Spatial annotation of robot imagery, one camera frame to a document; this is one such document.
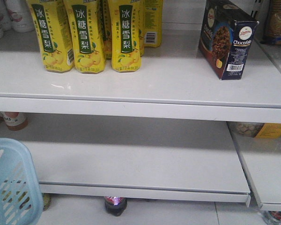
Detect dark cola bottle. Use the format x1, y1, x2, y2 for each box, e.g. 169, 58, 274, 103
104, 196, 127, 217

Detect yellow pear drink bottle right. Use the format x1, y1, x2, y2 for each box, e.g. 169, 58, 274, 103
108, 0, 141, 73

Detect yellow pear drink bottle middle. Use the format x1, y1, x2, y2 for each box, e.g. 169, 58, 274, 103
64, 0, 106, 74

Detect yellow pear drink bottle left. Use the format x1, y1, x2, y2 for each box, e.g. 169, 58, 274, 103
26, 0, 74, 73

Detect dark blue Chocofello cookie box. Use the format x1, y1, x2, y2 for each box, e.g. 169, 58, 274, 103
199, 0, 259, 80

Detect yellow snack box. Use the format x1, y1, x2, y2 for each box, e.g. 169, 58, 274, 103
227, 121, 281, 139

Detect lower white shelf board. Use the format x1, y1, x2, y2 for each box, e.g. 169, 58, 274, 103
0, 113, 251, 203

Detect light blue shopping basket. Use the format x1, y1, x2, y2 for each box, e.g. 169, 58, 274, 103
0, 138, 44, 225

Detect blue cracker packet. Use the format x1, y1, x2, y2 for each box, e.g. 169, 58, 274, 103
261, 0, 281, 45

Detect yellow pear drink bottle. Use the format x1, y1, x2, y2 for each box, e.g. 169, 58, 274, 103
64, 0, 106, 74
26, 0, 74, 73
108, 0, 141, 73

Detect white shelf board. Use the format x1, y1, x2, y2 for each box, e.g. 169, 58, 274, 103
0, 113, 251, 203
0, 30, 281, 123

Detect orange white drink bottle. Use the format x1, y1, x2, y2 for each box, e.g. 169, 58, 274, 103
0, 112, 28, 131

